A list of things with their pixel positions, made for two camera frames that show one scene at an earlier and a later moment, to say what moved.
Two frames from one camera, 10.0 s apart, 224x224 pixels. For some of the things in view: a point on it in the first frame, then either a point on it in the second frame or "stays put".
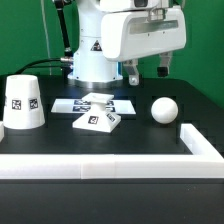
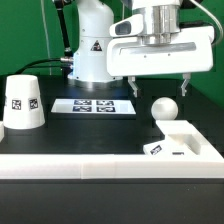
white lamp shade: (23, 109) stays put
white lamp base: (98, 119) -> (180, 139)
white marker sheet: (119, 106) stays put
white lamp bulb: (164, 110) stays put
